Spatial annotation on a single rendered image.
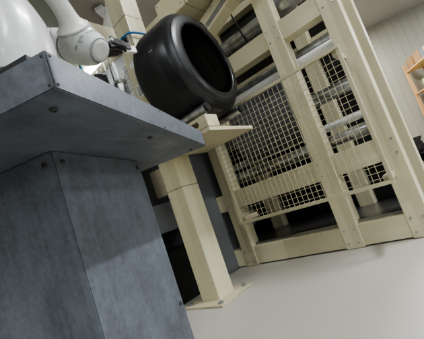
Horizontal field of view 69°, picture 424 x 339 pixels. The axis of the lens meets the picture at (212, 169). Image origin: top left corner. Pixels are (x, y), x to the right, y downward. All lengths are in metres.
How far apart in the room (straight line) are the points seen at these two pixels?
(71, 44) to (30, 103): 0.77
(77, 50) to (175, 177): 0.86
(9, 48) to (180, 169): 1.17
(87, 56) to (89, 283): 0.77
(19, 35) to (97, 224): 0.37
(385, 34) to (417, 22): 0.78
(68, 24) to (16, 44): 0.45
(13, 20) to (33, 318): 0.50
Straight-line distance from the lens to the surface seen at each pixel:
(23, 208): 0.52
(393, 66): 9.83
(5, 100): 0.36
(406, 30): 10.23
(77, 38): 1.10
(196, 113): 1.45
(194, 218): 1.66
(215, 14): 2.08
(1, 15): 0.71
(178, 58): 1.46
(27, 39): 0.69
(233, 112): 1.67
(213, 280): 1.69
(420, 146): 4.81
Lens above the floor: 0.46
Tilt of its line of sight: 7 degrees up
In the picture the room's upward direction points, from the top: 19 degrees counter-clockwise
